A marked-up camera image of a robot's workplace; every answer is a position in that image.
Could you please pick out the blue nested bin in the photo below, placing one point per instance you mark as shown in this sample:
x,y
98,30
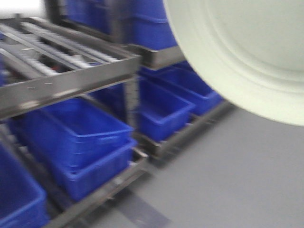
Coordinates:
x,y
78,184
73,133

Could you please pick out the stainless steel shelf rack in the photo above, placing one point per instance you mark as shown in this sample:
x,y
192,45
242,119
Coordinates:
x,y
152,59

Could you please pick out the blue bin floor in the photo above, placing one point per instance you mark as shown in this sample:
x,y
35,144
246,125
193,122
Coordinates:
x,y
160,113
186,84

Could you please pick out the blue bin centre floor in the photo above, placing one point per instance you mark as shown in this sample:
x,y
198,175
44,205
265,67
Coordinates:
x,y
160,113

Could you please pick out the blue nested bin lower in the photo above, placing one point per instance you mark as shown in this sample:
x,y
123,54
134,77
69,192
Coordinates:
x,y
78,184

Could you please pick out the blue bin right floor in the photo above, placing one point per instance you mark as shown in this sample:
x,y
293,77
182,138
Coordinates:
x,y
186,84

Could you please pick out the blue bin top shelf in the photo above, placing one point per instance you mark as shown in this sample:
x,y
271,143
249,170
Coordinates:
x,y
144,21

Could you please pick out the blue nested bin upper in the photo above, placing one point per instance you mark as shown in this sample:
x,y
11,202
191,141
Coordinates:
x,y
73,133

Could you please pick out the light green plate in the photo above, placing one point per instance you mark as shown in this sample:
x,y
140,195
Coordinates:
x,y
250,51

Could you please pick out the steel roller conveyor rack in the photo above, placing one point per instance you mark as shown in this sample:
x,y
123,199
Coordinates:
x,y
59,63

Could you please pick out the blue bin bottom left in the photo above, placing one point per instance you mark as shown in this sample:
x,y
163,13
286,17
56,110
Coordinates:
x,y
22,200

